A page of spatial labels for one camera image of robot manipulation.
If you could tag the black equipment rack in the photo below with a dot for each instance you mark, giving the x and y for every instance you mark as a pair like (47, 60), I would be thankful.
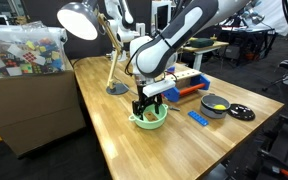
(250, 46)

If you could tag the blue studded toy plate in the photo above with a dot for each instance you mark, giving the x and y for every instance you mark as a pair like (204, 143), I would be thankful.
(198, 118)

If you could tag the yellow toy lemon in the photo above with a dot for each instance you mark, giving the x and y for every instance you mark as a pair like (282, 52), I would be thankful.
(220, 107)

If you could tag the white Franka robot in background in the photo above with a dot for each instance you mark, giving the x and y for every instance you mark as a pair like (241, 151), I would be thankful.
(120, 30)

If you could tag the black breadboard cart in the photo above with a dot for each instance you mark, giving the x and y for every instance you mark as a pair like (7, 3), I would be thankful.
(284, 150)

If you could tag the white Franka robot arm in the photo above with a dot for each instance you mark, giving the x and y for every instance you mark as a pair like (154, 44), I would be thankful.
(170, 40)

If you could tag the grey toy cooking pot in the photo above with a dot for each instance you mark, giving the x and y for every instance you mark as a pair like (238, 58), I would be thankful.
(209, 111)

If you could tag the white-framed monitor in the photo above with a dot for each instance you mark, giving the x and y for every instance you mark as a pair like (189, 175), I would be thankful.
(162, 16)

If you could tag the small metal screw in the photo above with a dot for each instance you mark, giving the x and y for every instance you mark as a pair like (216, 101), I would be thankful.
(174, 108)

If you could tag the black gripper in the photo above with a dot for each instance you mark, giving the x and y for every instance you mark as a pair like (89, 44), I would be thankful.
(140, 93)

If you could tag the clear bin of puzzle cubes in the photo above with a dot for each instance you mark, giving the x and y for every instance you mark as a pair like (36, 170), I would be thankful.
(24, 50)

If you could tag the black pot lid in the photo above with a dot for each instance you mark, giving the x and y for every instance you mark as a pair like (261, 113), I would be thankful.
(241, 112)

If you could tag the wooden side table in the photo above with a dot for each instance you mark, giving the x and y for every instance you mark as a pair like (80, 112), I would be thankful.
(204, 50)

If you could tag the large cardboard box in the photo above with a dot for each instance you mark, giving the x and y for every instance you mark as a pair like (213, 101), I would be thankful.
(34, 110)

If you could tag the light-green plastic bowl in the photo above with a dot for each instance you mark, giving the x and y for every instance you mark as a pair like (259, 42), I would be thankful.
(150, 125)

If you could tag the blue and wood toy workbench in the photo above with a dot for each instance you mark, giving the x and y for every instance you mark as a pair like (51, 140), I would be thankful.
(187, 90)

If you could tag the wooden block with two holes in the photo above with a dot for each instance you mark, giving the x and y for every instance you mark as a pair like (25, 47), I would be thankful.
(150, 116)

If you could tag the dark green case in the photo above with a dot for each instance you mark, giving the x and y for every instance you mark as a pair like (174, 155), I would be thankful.
(201, 42)

